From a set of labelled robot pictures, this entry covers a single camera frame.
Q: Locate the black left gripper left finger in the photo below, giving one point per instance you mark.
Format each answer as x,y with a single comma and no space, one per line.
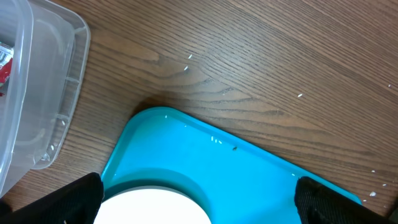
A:
77,202

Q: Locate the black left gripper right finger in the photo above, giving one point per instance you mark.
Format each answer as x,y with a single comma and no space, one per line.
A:
319,204

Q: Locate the large white plate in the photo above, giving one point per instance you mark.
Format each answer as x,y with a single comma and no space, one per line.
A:
152,205

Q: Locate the red snack wrapper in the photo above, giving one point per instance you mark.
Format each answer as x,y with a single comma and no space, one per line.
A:
4,68

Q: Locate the teal plastic tray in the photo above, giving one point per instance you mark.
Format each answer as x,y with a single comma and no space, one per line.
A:
231,179

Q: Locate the clear plastic storage bin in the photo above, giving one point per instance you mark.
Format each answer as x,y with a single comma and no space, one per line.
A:
45,47

